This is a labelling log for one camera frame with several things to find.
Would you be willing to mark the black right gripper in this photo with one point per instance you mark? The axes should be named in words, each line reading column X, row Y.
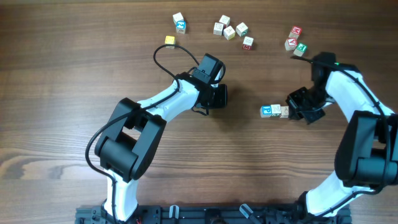
column 296, row 114

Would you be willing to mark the plain top wooden block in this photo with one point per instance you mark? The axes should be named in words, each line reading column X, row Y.
column 177, row 17

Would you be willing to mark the green letter wooden block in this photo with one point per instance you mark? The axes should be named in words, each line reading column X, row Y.
column 241, row 29

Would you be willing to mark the blue P wooden block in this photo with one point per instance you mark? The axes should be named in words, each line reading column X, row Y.
column 266, row 111

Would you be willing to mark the red M wooden block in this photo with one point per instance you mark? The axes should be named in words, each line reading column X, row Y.
column 247, row 43

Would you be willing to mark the yellow letter wooden block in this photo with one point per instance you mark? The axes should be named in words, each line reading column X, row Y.
column 229, row 33

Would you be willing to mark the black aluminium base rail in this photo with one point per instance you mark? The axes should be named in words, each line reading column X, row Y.
column 278, row 214

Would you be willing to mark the green sided white block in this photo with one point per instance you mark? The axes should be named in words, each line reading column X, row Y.
column 276, row 110

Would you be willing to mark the red sided wooden block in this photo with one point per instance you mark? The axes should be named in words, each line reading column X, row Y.
column 225, row 20

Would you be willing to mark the red A wooden block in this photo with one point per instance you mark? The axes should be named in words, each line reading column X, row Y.
column 290, row 43

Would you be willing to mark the green F wooden block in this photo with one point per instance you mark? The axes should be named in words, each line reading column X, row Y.
column 300, row 49

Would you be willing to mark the red W wooden block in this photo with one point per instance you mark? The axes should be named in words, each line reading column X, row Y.
column 295, row 32

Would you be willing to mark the yellow top wooden block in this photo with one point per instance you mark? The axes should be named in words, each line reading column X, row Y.
column 170, row 41

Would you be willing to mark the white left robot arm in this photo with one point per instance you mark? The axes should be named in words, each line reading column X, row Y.
column 127, row 143

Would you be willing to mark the blue N wooden block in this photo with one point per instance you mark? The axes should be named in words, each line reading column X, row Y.
column 181, row 27

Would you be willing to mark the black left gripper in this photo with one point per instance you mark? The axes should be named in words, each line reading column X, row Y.
column 224, row 102

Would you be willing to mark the blue framed wooden block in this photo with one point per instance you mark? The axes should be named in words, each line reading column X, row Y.
column 218, row 28

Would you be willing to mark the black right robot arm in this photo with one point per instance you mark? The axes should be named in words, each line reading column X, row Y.
column 366, row 159

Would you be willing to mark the blue D wooden block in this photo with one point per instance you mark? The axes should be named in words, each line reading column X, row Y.
column 284, row 112

